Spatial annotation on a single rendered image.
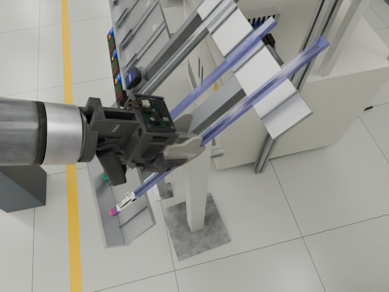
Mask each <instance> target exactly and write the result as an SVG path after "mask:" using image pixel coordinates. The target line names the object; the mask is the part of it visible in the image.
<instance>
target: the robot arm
mask: <svg viewBox="0 0 389 292"><path fill-rule="evenodd" d="M140 97H144V98H140ZM150 98H153V99H150ZM154 99H155V100H154ZM192 118H193V116H192V115H191V114H183V115H181V116H180V117H179V118H177V119H176V120H174V121H173V120H172V118H171V115H170V113H169V111H168V108H167V106H166V103H165V101H164V97H161V96H152V95H147V94H139V93H130V95H129V97H128V99H127V101H126V103H125V105H124V107H123V108H112V107H103V106H102V103H101V99H100V98H96V97H89V98H88V101H87V103H86V106H85V107H77V106H76V105H74V104H63V103H50V102H44V101H34V100H22V99H16V98H4V97H0V166H20V165H40V166H42V165H73V164H75V163H76V162H91V161H92V159H93V158H94V155H95V153H96V155H97V158H98V160H99V162H100V163H101V166H102V168H103V169H104V173H105V175H106V176H107V177H108V178H109V180H110V182H111V184H112V185H113V186H117V185H120V184H125V183H126V182H127V180H126V175H125V174H126V171H127V166H129V167H130V168H131V169H133V168H139V169H143V170H144V172H148V171H152V172H156V173H165V172H168V171H172V170H174V169H176V168H178V167H180V166H182V165H183V164H185V163H188V162H189V161H191V160H193V159H194V158H196V157H198V156H199V155H200V154H201V153H202V152H203V151H204V150H205V149H206V147H205V146H200V144H201V142H202V140H203V139H202V137H200V136H198V135H196V134H194V133H193V132H190V131H189V126H190V124H191V121H192ZM173 143H177V144H173ZM179 143H182V144H179Z"/></svg>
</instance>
